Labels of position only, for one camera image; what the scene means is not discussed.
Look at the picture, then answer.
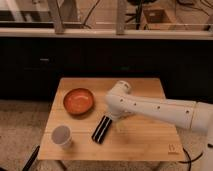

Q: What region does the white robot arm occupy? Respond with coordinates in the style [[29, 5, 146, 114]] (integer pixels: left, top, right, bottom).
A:
[[105, 81, 213, 171]]

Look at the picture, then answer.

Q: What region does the black chair leg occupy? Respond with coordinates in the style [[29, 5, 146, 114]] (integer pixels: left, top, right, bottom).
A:
[[22, 146, 40, 171]]

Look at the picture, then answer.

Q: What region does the white ceramic cup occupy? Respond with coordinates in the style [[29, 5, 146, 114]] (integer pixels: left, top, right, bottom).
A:
[[51, 125, 72, 149]]

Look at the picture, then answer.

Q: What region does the cardboard box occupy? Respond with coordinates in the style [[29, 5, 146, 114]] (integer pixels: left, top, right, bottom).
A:
[[144, 9, 167, 23]]

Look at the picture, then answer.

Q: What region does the wooden table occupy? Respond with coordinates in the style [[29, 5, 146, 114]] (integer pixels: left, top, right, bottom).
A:
[[38, 78, 184, 161]]

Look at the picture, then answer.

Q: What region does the black cable on floor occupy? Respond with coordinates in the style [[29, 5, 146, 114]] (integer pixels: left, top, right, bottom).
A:
[[179, 148, 204, 171]]

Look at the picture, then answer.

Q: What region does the orange ceramic bowl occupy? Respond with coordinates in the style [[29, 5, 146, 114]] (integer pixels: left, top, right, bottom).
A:
[[63, 88, 94, 116]]

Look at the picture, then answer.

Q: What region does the black white striped eraser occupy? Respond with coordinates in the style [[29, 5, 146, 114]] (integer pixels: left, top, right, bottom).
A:
[[92, 116, 112, 144]]

